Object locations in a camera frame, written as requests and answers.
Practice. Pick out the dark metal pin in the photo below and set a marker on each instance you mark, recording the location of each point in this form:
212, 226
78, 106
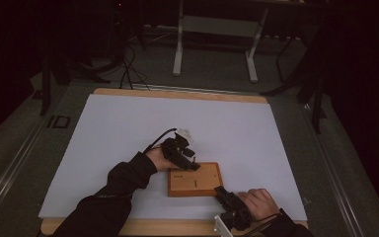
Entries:
195, 183

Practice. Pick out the person's right hand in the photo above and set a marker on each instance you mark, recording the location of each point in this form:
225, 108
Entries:
261, 204

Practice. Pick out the metal floor rail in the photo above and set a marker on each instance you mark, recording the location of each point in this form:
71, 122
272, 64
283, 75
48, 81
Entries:
335, 171
10, 171

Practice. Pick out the wooden table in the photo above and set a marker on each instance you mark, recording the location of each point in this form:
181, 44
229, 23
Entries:
177, 227

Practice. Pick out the wooden board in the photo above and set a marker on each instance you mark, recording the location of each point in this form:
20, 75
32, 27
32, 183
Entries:
190, 184

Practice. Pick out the white table mat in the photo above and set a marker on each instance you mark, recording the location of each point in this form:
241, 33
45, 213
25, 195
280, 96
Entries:
237, 131

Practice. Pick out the black metal stand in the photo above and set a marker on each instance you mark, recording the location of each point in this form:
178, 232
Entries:
45, 89
316, 98

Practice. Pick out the black floor bracket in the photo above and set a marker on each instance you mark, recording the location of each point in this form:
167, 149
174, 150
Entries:
59, 121

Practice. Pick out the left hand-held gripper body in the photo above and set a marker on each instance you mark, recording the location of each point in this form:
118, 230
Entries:
172, 148

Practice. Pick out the white metal desk frame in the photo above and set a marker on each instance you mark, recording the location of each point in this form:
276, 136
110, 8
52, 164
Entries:
217, 28

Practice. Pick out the person's left hand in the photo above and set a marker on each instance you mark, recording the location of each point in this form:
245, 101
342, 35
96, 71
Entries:
160, 161

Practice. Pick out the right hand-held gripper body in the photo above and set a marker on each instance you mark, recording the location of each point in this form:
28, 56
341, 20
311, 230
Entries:
238, 215

